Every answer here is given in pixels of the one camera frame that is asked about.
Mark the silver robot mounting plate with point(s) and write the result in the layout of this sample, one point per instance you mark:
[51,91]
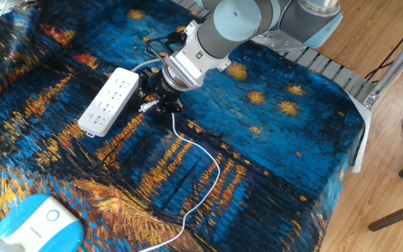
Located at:
[282,43]

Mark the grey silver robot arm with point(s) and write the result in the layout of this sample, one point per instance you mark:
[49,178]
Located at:
[236,21]

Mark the aluminium profile post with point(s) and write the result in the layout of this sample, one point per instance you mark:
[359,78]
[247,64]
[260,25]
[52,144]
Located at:
[397,70]

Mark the blue white desk lamp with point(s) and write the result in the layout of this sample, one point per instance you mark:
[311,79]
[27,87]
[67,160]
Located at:
[37,227]

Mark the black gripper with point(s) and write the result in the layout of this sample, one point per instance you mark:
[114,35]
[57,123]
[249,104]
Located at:
[164,89]

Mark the white wrist mount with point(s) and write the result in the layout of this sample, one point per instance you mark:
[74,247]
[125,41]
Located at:
[194,57]

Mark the starry night painting tablecloth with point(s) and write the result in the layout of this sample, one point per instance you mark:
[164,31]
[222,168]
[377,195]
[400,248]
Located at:
[257,157]

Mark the white power strip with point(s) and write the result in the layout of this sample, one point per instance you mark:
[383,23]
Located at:
[105,108]

